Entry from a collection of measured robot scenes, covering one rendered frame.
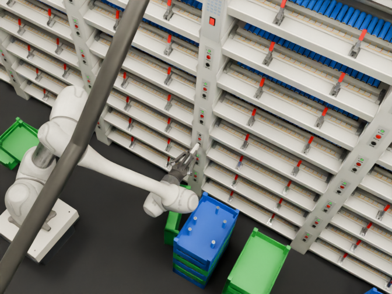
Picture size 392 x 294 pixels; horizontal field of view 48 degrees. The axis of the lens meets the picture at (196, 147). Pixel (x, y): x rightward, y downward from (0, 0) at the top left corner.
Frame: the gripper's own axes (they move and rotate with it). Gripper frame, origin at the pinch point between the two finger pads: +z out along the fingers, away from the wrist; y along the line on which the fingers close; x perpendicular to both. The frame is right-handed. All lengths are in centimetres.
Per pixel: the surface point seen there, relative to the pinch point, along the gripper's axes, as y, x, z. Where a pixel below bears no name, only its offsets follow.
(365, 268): 106, -44, 10
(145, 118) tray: -35.0, -6.9, 6.8
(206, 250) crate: 30, -16, -37
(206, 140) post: 3.6, 5.7, 4.8
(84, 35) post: -66, 38, 5
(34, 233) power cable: 25, 130, -98
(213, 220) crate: 24.8, -16.2, -21.6
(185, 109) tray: -12.2, 13.9, 9.7
